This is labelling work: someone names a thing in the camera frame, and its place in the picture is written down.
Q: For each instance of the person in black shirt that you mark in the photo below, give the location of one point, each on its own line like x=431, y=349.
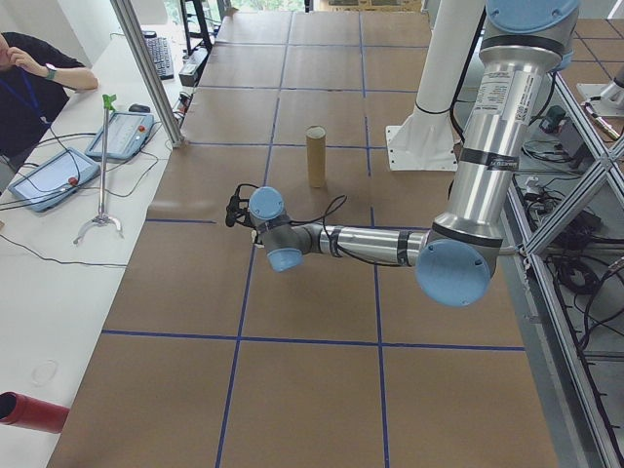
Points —
x=19, y=112

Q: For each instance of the black computer mouse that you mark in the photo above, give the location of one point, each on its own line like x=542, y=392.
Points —
x=139, y=108

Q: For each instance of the grey electronics box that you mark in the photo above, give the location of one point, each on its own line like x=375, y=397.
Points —
x=577, y=144

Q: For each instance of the red tube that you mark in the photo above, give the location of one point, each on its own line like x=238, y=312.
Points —
x=39, y=412

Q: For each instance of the black device box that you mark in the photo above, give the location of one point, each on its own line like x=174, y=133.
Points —
x=192, y=70

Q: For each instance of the brown cardboard tube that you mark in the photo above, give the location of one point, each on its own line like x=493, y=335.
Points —
x=316, y=161

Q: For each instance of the person's left hand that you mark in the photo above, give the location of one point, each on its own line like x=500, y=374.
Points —
x=24, y=59

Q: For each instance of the blue teach pendant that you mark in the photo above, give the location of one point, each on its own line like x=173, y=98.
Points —
x=122, y=134
x=53, y=178

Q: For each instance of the person's left forearm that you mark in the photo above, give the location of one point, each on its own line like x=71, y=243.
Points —
x=75, y=80

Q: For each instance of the aluminium frame post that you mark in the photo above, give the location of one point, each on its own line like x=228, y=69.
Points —
x=146, y=63

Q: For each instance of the white post with base plate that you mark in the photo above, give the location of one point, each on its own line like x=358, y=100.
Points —
x=439, y=58

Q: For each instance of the green wristwatch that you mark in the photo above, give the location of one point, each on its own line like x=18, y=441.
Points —
x=50, y=72

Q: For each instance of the white square base plate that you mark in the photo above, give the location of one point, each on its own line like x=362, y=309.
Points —
x=597, y=97

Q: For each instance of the black metal rack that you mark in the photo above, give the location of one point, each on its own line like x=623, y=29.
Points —
x=186, y=29

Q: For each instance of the black keyboard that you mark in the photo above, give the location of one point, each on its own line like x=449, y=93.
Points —
x=160, y=58

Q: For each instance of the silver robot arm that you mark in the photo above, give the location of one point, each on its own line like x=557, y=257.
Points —
x=619, y=83
x=497, y=127

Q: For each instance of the teal device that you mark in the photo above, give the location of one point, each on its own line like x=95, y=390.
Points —
x=555, y=119

